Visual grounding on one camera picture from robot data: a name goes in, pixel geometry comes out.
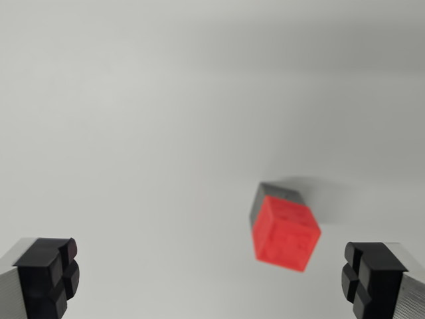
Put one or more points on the grey cube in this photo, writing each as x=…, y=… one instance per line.
x=260, y=202

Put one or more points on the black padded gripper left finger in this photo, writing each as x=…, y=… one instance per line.
x=36, y=279

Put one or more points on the red cube with studs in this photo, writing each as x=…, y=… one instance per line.
x=285, y=232

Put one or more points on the black padded gripper right finger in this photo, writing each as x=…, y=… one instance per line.
x=378, y=282

